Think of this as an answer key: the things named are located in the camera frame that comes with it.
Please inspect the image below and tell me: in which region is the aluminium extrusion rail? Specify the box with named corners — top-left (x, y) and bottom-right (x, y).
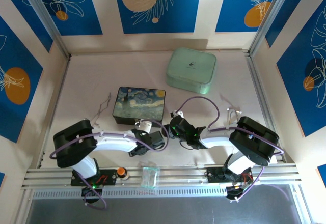
top-left (21, 163), bottom-right (300, 192)

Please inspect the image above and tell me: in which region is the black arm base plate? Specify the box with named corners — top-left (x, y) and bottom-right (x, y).
top-left (70, 168), bottom-right (118, 187)
top-left (206, 167), bottom-right (255, 184)

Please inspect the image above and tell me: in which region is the aluminium frame post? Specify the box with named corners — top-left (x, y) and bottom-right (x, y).
top-left (247, 0), bottom-right (303, 58)
top-left (19, 0), bottom-right (71, 58)

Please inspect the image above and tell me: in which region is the slotted grey cable duct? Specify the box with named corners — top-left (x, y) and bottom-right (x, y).
top-left (32, 184), bottom-right (228, 200)

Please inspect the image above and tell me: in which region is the blue poster with lily drawing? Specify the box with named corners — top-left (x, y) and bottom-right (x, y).
top-left (33, 0), bottom-right (103, 37)

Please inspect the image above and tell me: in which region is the thin silver wire loop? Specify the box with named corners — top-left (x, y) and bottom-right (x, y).
top-left (91, 108), bottom-right (103, 128)

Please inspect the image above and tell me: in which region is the silver metal hook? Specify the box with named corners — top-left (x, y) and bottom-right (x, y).
top-left (226, 107), bottom-right (242, 124)

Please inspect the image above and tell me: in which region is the blue poster with dark circle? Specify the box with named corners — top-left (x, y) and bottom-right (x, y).
top-left (276, 4), bottom-right (326, 138)

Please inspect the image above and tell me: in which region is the small bottle with orange cap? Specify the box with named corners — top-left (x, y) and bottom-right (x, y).
top-left (116, 167), bottom-right (130, 179)

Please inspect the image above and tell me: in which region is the starry night painted box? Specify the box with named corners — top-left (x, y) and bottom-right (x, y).
top-left (112, 86), bottom-right (168, 125)

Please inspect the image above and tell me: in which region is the blue poster with orange circle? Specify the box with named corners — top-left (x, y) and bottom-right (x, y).
top-left (0, 15), bottom-right (44, 144)

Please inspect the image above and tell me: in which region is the blue poster with beige circle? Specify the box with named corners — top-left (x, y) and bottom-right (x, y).
top-left (113, 0), bottom-right (197, 34)

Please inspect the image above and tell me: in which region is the blue poster with feather leaf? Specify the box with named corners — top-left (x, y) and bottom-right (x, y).
top-left (215, 0), bottom-right (288, 33)

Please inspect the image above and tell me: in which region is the mint green square case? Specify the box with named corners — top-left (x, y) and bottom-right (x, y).
top-left (165, 47), bottom-right (219, 94)

